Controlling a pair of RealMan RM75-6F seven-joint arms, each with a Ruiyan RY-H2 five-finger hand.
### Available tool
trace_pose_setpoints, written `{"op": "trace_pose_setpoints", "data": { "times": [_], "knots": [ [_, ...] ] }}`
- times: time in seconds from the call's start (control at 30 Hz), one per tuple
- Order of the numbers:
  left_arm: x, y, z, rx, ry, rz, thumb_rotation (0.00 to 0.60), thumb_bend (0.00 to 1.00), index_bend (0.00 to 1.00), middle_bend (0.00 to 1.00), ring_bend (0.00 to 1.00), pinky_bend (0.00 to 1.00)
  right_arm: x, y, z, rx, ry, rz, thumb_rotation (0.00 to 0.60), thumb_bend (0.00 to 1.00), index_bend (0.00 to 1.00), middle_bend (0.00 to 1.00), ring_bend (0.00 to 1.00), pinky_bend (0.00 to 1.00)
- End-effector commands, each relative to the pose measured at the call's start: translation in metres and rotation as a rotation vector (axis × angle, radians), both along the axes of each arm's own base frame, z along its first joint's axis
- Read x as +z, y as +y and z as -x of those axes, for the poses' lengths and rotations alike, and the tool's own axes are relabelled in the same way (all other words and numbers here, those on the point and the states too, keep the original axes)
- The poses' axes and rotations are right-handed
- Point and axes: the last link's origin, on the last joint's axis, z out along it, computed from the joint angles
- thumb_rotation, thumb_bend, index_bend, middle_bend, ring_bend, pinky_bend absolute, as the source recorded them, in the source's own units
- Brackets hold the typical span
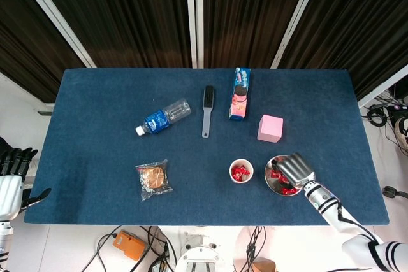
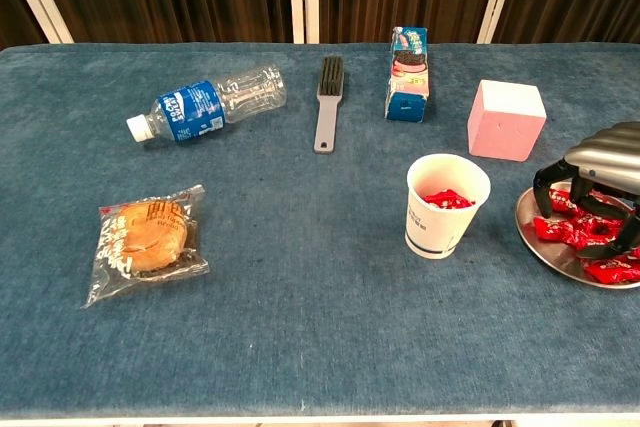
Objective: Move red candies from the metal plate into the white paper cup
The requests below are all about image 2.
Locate grey brush black bristles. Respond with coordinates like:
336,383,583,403
313,55,346,155

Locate white paper cup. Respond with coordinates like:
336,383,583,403
404,153,491,261

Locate pink foam cube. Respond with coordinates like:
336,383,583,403
467,79,548,163

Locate blue table cloth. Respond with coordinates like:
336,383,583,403
0,42,640,421

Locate blue pink cookie box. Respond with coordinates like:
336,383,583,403
383,25,431,123

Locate bread in clear wrapper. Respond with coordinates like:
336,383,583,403
82,184,211,310

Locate silver metal plate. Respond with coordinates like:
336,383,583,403
514,181,640,290

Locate clear bottle blue label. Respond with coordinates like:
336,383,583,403
125,62,288,146

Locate red candy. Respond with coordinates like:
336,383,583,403
548,186,584,216
532,216,569,244
567,216,624,251
582,256,640,284
422,188,476,211

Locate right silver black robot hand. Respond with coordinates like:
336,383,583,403
532,120,640,261

